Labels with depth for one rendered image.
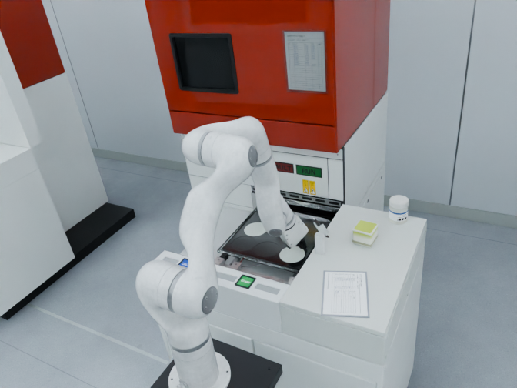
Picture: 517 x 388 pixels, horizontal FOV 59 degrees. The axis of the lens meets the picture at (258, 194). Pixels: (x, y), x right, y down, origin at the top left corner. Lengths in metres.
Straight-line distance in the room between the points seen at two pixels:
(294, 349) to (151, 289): 0.64
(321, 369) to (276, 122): 0.94
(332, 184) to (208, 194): 0.85
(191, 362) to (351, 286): 0.57
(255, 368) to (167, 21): 1.36
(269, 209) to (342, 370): 0.59
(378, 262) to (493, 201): 1.99
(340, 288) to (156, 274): 0.63
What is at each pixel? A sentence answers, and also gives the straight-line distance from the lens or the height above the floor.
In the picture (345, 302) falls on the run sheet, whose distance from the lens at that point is 1.51.
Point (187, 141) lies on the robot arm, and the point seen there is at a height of 1.54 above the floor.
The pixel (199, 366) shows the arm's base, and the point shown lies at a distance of 1.38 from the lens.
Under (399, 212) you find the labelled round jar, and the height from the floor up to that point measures 1.02.
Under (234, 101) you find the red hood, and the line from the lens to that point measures 1.92.
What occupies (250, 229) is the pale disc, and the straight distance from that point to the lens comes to 1.97.
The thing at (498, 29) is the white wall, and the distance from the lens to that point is 3.13.
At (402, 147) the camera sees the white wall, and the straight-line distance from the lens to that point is 3.46.
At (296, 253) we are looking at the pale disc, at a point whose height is 0.90.
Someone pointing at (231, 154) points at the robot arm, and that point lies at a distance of 1.19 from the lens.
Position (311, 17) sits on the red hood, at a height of 1.73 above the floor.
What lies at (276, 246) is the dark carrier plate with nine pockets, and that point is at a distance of 1.86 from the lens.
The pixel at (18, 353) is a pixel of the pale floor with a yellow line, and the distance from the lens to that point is 3.19.
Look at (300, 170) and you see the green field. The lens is 1.96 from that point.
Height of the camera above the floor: 2.03
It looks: 31 degrees down
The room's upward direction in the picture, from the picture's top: 7 degrees counter-clockwise
